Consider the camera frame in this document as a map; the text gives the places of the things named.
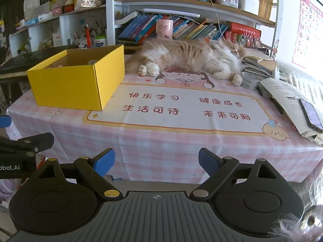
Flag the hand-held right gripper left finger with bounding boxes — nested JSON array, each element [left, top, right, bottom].
[[35, 148, 124, 200]]

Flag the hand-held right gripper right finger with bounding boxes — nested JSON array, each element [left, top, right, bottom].
[[189, 147, 281, 200]]

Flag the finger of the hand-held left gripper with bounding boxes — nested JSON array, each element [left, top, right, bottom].
[[0, 132, 55, 156], [0, 115, 12, 129]]

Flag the yellow cardboard box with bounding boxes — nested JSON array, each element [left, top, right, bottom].
[[26, 45, 125, 111]]

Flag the pink checked cloth desktop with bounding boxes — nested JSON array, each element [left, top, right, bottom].
[[5, 53, 323, 182]]

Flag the black electronic keyboard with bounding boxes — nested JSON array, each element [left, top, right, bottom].
[[0, 45, 79, 81]]

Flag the white red label box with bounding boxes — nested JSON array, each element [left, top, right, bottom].
[[52, 31, 62, 48]]

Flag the white paper sheets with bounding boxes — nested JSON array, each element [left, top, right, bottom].
[[257, 78, 323, 145]]

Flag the fluffy cream cat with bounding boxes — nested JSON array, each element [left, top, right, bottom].
[[125, 38, 246, 86]]

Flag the black smartphone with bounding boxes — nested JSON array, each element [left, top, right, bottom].
[[299, 98, 323, 134]]

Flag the white flat box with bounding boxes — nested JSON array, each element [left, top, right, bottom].
[[38, 11, 53, 22]]

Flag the white cubby shelf unit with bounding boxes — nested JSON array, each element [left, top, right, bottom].
[[9, 4, 108, 51]]

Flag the dark wooden door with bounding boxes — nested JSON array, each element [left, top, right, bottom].
[[0, 0, 26, 63]]

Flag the row of leaning blue books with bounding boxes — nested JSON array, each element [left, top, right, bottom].
[[117, 14, 229, 43]]

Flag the red boxed book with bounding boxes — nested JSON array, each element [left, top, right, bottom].
[[228, 22, 261, 39]]

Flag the pink printed cup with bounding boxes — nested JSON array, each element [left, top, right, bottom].
[[156, 19, 174, 39]]

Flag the tall white wooden bookshelf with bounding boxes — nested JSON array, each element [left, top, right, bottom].
[[106, 0, 280, 58]]

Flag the white charging cable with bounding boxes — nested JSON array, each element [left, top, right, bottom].
[[206, 0, 226, 38]]

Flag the alphabet wall poster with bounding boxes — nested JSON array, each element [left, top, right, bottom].
[[292, 0, 323, 70]]

